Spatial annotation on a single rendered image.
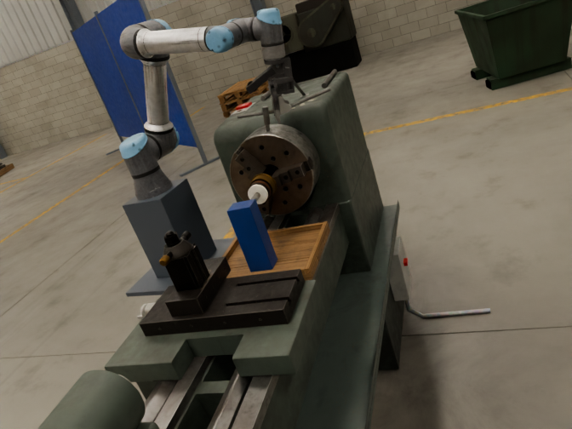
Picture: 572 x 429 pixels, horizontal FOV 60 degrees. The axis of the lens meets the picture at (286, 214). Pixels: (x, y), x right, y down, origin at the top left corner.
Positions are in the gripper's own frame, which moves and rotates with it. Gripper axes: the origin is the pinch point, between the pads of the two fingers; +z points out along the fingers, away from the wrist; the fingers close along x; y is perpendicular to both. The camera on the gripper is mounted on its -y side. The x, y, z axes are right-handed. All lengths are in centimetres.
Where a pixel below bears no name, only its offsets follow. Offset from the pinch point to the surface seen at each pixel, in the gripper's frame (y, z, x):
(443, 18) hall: 438, 85, 893
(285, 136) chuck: 1.9, 5.6, -5.1
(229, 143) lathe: -18.4, 11.9, 17.9
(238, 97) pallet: -11, 154, 759
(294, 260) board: -3, 37, -36
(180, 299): -35, 27, -61
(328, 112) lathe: 19.5, 2.6, 5.8
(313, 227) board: 6.4, 35.5, -18.7
